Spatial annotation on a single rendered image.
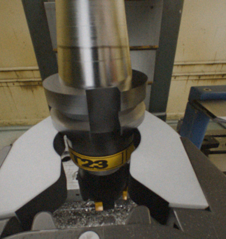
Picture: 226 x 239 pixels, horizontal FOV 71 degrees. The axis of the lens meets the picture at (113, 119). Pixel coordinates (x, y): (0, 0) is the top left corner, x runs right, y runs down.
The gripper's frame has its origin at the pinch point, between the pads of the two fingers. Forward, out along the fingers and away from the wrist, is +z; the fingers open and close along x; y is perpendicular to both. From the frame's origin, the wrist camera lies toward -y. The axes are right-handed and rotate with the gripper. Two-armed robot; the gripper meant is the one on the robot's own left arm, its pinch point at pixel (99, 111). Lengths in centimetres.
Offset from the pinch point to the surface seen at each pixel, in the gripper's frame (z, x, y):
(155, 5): 67, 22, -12
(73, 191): 13.5, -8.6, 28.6
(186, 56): 107, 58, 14
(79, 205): 14.4, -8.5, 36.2
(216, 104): 10.1, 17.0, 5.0
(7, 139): 92, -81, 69
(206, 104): 10.2, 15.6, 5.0
